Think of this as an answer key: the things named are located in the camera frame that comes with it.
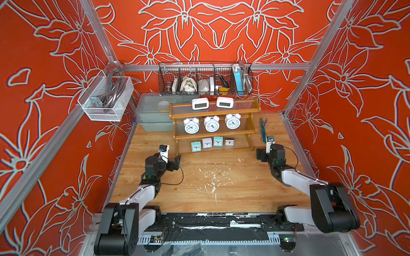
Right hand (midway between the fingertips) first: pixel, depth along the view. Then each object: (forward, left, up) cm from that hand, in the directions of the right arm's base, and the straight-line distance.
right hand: (264, 147), depth 91 cm
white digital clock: (+10, +37, +24) cm, 46 cm away
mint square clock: (+6, +27, -3) cm, 28 cm away
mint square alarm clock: (+1, +41, -3) cm, 41 cm away
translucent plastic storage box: (+19, +68, +11) cm, 71 cm away
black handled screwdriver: (+33, +25, +24) cm, 48 cm away
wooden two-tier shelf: (+14, +9, -8) cm, 19 cm away
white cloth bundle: (+25, +45, +25) cm, 57 cm away
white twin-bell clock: (+6, +31, +13) cm, 34 cm away
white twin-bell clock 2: (+9, +19, +13) cm, 25 cm away
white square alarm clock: (+4, +34, -2) cm, 34 cm away
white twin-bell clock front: (+5, +42, +13) cm, 45 cm away
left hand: (-6, +54, +1) cm, 54 cm away
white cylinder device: (+11, +25, +25) cm, 36 cm away
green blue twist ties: (+21, -6, -8) cm, 23 cm away
